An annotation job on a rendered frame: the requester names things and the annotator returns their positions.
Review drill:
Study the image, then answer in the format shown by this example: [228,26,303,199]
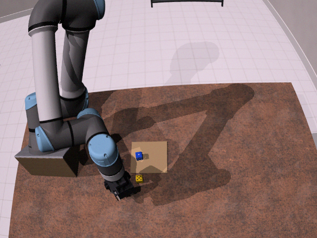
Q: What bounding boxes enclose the beige flat mat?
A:
[130,141,167,174]

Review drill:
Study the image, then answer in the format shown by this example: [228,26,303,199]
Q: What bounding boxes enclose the blue die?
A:
[135,152,143,161]

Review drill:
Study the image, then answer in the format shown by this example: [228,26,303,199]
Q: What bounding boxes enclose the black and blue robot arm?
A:
[25,0,125,181]

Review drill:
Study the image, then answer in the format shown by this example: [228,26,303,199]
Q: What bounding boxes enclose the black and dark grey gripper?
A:
[104,171,136,201]

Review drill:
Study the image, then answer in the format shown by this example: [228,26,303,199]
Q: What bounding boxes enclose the yellow die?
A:
[136,175,143,183]

